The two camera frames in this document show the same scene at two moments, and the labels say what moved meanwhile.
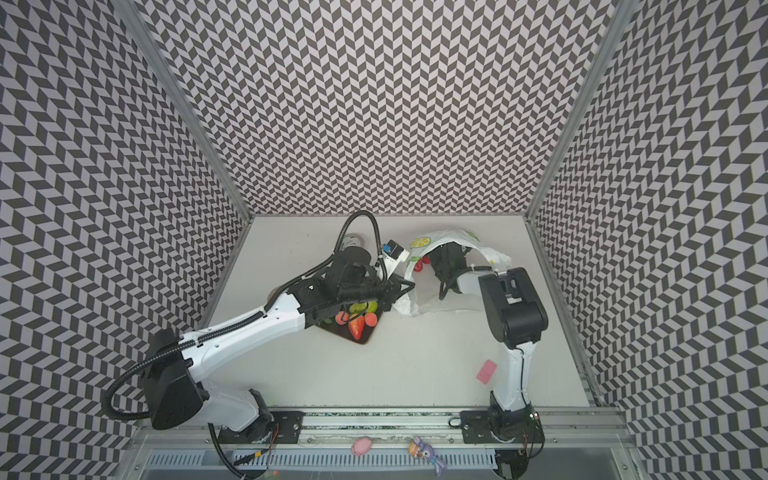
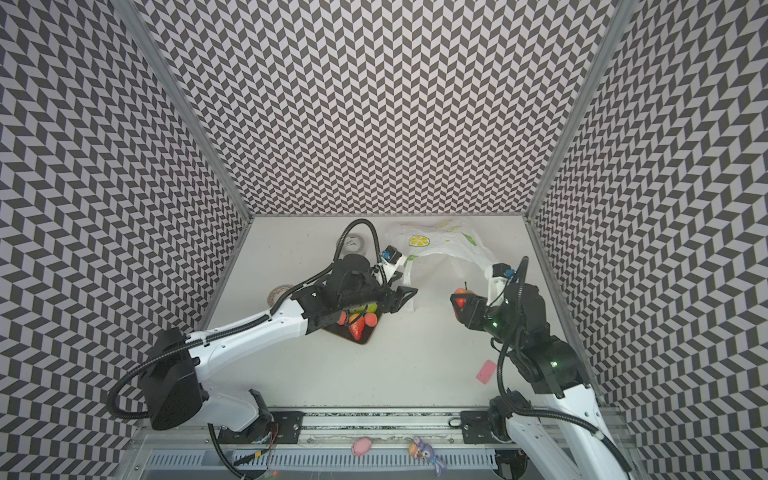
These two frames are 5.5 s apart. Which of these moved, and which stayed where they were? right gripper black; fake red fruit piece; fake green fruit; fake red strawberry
Moved: right gripper black
Stayed: fake green fruit; fake red fruit piece; fake red strawberry
